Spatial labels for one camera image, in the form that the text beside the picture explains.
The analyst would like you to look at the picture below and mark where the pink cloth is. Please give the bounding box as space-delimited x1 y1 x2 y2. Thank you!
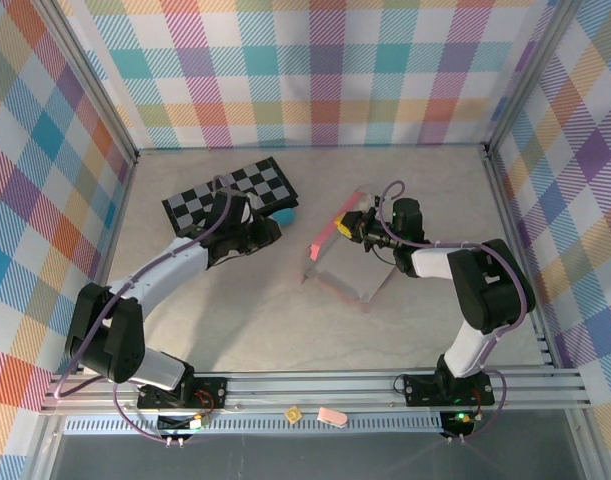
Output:
300 182 397 314

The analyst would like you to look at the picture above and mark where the black and grey chessboard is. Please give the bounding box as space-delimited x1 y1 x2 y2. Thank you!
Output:
161 156 301 239

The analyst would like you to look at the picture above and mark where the pink eraser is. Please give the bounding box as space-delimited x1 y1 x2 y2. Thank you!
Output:
318 407 347 430

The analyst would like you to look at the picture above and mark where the small black controller board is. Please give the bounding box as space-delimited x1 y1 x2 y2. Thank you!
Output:
438 410 475 437
156 413 210 435

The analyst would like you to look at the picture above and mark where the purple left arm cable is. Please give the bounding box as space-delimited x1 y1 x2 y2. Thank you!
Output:
54 175 236 445

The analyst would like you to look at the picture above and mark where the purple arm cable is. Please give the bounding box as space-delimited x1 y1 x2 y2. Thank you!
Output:
377 181 536 444
54 175 236 445

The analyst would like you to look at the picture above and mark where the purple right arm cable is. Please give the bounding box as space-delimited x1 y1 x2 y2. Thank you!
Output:
377 181 536 444

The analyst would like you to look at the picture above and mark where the aluminium side rail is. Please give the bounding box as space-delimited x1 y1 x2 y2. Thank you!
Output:
74 149 139 376
482 144 559 371

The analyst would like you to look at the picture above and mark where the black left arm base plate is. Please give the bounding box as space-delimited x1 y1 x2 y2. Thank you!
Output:
137 377 229 410

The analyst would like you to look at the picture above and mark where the aluminium mounting rail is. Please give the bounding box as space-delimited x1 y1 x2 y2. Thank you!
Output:
39 367 594 416

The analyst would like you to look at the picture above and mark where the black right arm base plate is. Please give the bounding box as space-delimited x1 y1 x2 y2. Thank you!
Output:
402 372 496 407

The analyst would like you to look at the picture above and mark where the aluminium frame post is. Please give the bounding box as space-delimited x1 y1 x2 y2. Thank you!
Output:
34 0 139 164
484 0 581 156

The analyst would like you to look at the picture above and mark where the slotted grey cable duct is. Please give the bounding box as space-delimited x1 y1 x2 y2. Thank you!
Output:
64 413 446 435

